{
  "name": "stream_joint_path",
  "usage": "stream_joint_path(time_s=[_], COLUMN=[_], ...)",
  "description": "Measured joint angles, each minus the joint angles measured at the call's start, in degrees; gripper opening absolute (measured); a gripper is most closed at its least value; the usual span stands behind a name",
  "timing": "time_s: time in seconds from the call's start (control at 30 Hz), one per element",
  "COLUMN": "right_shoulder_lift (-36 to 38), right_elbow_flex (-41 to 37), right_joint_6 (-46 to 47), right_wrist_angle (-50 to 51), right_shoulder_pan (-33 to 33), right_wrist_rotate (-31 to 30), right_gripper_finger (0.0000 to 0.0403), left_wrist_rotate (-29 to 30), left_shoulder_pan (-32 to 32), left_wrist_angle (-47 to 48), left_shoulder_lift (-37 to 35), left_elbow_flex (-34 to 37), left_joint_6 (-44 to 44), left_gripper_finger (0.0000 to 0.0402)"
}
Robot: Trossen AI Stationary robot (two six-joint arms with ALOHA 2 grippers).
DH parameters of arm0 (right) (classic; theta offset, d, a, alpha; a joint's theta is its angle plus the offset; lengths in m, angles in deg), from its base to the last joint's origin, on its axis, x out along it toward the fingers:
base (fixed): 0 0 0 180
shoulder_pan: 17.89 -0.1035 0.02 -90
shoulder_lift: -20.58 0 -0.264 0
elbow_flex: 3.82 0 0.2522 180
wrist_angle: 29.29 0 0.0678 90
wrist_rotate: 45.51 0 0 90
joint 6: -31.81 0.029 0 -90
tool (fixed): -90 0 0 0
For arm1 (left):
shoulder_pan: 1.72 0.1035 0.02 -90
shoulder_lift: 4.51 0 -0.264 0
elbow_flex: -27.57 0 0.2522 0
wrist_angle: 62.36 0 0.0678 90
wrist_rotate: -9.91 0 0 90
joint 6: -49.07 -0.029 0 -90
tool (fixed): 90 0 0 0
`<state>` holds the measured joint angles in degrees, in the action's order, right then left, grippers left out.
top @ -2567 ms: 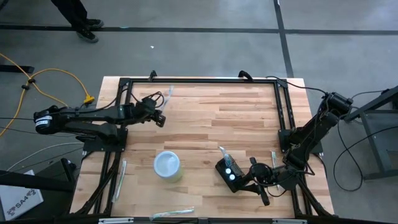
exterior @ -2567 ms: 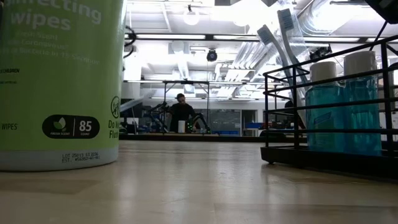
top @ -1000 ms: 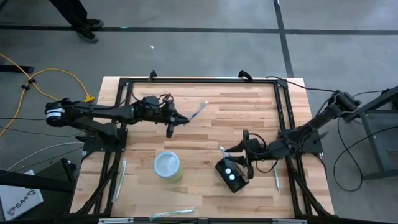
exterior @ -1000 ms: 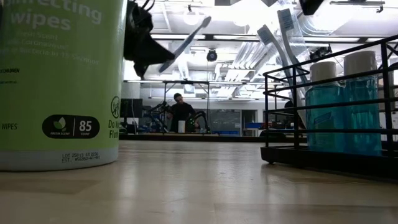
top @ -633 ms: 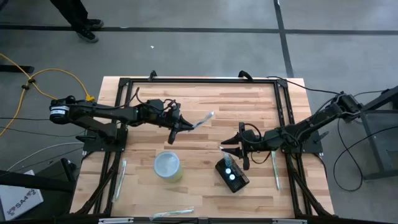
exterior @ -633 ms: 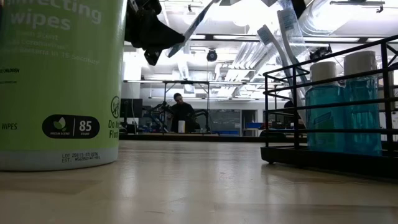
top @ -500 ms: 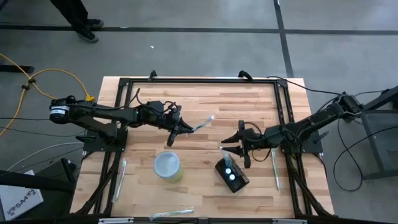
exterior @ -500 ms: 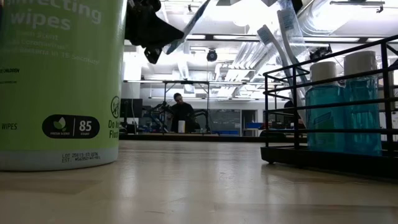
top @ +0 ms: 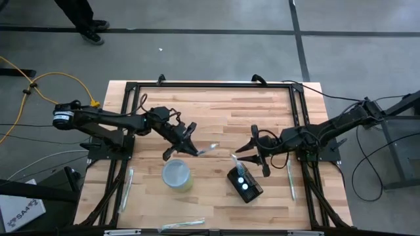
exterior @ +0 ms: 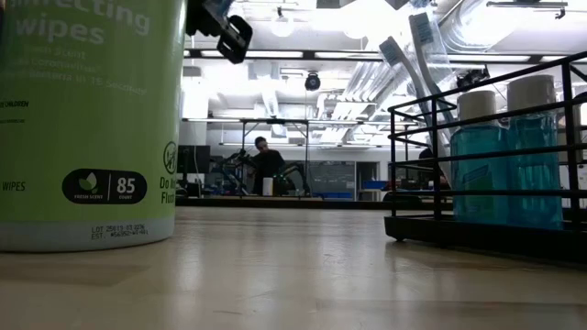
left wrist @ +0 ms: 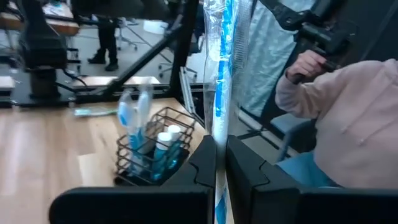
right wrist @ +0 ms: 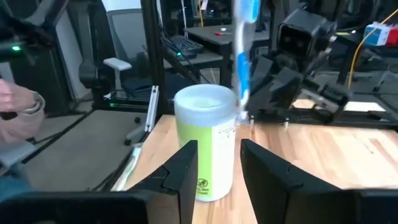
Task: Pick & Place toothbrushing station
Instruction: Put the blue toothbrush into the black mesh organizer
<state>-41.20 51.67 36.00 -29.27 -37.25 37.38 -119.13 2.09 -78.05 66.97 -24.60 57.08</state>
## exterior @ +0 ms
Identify green disinfecting wipes canister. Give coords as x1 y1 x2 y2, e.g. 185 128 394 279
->
0 0 188 254

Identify person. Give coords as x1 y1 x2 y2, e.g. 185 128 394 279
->
415 145 449 187
246 136 287 197

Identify white pendant lamp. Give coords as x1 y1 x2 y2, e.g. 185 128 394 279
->
269 6 295 39

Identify black ceiling-hung device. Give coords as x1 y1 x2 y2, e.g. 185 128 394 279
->
456 67 491 91

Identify round black hanging device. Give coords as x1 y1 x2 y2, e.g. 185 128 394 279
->
304 71 322 93

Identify black background workstation frame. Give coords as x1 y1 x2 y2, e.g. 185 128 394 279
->
183 117 414 198

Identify blue mouthwash bottle white cap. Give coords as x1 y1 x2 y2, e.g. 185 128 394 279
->
505 73 566 231
449 89 514 225

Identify blue toothbrush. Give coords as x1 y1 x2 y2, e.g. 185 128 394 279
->
406 0 460 138
378 35 453 184

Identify black monitor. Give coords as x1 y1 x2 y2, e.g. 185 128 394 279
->
177 145 212 175

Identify black wire caddy basket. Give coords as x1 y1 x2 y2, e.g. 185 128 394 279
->
383 49 587 265

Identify black overhead frame beam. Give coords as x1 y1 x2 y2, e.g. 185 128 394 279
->
183 48 587 64

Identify black aluminium table frame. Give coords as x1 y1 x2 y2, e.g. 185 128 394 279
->
176 195 453 211

